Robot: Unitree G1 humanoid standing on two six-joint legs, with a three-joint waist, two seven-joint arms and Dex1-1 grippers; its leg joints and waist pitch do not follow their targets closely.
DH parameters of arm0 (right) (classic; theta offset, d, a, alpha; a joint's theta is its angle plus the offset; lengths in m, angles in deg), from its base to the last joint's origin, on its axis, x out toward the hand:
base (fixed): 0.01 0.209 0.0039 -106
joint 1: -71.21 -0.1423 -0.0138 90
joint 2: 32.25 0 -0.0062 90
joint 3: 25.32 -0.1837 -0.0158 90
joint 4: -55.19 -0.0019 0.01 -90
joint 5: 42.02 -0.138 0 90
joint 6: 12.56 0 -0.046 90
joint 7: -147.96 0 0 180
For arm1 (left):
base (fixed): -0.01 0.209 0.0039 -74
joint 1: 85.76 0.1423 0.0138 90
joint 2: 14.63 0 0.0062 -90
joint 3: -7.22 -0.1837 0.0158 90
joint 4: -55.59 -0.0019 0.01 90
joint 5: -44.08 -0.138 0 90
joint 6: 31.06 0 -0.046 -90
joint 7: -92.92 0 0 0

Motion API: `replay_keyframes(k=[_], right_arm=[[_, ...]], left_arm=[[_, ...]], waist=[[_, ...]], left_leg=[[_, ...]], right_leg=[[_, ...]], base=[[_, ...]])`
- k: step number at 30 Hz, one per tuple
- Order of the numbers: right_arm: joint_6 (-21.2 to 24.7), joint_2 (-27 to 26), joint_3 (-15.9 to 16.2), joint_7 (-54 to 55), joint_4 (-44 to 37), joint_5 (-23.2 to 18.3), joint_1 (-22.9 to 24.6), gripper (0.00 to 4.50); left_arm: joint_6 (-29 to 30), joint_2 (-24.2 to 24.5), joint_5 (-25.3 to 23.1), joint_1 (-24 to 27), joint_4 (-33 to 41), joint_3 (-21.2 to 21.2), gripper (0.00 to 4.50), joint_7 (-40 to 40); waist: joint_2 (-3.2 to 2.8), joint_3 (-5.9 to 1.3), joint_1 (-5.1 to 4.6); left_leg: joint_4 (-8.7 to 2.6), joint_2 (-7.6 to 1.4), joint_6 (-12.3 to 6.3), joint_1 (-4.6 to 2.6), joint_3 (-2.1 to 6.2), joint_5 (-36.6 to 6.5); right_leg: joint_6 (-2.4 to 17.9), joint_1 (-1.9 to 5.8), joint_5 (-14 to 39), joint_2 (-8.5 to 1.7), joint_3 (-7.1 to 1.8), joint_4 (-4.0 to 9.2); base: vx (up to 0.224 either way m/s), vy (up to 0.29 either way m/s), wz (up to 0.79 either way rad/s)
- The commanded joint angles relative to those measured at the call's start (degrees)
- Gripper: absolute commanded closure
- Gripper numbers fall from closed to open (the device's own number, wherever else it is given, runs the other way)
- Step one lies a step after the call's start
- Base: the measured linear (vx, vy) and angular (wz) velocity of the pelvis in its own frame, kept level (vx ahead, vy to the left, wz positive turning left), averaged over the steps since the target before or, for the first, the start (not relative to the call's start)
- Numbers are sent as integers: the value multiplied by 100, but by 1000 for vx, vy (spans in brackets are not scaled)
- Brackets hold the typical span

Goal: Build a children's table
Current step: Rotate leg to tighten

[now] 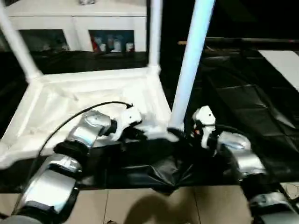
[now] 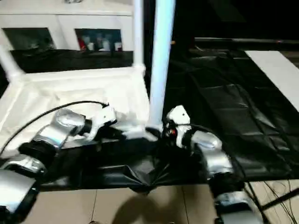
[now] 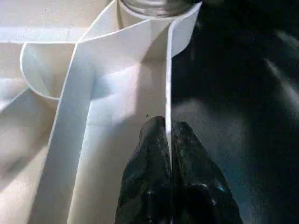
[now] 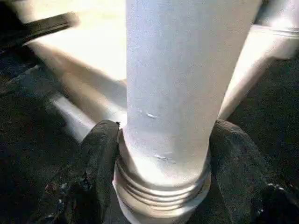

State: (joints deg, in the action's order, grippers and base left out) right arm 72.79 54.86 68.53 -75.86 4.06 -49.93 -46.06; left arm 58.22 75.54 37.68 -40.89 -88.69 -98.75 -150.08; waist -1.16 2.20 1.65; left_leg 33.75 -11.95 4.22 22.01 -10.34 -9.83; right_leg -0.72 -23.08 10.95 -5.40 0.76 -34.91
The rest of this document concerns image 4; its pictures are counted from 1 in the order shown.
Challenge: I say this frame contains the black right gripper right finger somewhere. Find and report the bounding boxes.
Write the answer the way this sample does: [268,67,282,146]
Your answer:
[193,119,299,224]

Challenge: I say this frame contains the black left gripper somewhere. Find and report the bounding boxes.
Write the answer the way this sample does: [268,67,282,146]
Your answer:
[0,11,81,51]

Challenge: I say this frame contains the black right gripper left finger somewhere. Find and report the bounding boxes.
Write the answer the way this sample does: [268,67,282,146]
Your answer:
[38,119,122,224]

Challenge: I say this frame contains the white plastic table top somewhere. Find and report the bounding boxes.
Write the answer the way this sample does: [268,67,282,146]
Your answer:
[23,0,299,143]

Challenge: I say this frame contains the black glossy mat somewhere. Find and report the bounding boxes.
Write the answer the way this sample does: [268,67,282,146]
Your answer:
[0,0,299,224]

